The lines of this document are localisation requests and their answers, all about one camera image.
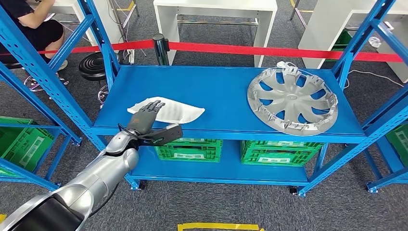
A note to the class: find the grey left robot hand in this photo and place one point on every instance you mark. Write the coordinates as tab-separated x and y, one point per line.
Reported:
143	119

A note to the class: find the white curved plastic part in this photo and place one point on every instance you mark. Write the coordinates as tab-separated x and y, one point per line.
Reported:
181	111

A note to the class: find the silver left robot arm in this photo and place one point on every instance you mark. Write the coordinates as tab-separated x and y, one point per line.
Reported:
95	178

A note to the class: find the blue metal shelf rack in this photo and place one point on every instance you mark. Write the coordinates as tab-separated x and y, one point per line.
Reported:
32	126
207	95
390	180

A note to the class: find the green plastic crate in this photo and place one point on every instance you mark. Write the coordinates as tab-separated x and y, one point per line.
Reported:
398	143
342	43
280	159
191	142
191	156
280	146
22	146

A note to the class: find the white power strip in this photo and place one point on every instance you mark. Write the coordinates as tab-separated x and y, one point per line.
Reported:
130	56

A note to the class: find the black round stool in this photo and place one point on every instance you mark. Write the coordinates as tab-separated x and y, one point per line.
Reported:
92	65

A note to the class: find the white desk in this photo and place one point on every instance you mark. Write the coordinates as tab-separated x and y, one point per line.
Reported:
322	25
110	22
216	4

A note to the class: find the chrome swivel stool base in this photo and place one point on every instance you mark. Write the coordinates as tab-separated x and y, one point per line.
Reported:
32	83

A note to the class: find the red barrier belt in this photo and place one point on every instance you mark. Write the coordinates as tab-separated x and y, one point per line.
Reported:
255	51

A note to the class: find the person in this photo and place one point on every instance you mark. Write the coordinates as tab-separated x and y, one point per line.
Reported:
41	36

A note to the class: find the white charger plug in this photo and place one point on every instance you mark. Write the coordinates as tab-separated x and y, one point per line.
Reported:
282	64

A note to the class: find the silver wheel hubcap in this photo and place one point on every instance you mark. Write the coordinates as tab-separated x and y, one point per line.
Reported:
291	100

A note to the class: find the crumpled clear plastic bag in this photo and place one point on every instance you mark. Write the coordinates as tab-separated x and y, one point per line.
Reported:
374	42

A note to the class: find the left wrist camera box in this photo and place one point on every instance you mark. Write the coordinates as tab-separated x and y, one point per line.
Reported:
165	134

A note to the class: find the black stanchion post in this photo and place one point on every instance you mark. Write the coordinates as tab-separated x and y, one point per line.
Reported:
160	51

